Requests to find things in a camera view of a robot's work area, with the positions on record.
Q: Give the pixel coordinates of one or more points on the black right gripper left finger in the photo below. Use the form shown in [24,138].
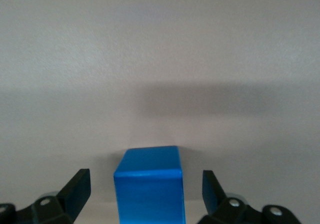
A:
[75,194]

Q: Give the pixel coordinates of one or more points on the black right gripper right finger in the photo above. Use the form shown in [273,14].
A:
[212,194]

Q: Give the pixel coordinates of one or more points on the blue wooden cube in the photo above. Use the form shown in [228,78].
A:
[148,184]

